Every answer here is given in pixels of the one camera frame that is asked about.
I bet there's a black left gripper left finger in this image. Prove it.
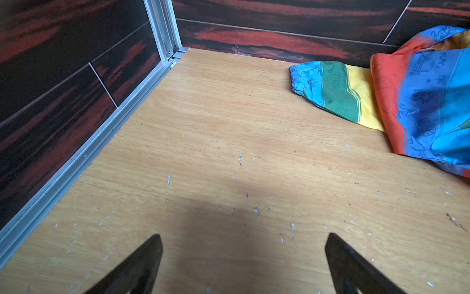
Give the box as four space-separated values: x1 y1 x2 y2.
86 234 164 294

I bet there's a rainbow striped zip jacket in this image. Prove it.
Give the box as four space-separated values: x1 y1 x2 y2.
290 26 470 177

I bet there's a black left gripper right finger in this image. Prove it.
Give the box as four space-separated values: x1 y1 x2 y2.
324 233 405 294

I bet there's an aluminium frame rail left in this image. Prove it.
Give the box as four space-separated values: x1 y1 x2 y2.
1 1 186 265

